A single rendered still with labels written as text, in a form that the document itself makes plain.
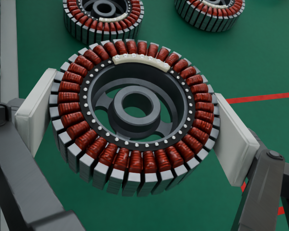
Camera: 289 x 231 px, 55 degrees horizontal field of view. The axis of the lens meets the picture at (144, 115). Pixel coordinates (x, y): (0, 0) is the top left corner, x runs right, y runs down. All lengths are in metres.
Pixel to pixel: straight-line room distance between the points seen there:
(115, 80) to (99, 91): 0.02
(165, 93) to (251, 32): 0.34
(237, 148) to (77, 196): 0.19
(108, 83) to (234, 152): 0.10
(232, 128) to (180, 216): 0.17
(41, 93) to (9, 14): 0.30
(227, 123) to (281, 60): 0.34
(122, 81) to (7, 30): 0.25
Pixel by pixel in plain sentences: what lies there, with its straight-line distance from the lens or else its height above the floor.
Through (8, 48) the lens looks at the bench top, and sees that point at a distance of 0.41.
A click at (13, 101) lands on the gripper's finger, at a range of 0.17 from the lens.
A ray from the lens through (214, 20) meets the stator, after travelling 0.46.
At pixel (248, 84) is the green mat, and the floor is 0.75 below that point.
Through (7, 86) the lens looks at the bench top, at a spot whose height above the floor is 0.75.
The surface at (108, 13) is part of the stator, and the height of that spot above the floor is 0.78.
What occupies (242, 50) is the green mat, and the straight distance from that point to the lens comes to 0.49.
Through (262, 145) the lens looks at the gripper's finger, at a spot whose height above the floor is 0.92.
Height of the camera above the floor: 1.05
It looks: 59 degrees down
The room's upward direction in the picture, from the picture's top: 23 degrees clockwise
